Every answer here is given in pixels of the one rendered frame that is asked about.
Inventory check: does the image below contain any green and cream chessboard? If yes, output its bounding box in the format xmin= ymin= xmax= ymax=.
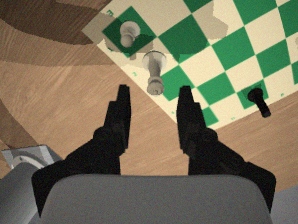
xmin=81 ymin=0 xmax=298 ymax=130

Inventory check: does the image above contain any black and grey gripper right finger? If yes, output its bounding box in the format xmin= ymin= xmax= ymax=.
xmin=176 ymin=85 xmax=276 ymax=213

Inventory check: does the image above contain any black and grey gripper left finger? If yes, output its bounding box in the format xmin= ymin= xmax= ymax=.
xmin=31 ymin=84 xmax=131 ymax=217

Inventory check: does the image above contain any white chess pawn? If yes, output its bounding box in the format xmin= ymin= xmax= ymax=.
xmin=120 ymin=20 xmax=140 ymax=47

